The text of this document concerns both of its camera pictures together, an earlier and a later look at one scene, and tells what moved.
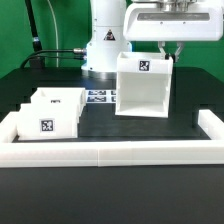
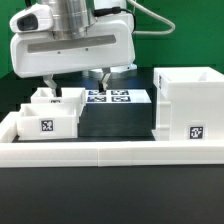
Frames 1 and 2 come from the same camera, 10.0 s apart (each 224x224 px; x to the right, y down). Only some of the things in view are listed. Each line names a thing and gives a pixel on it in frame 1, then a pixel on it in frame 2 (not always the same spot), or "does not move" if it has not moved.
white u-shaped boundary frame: x=47 y=153 does not move
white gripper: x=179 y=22 to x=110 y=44
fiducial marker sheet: x=101 y=96 does not move
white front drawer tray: x=48 y=121 does not move
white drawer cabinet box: x=143 y=84 to x=190 y=105
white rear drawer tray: x=60 y=95 does not move
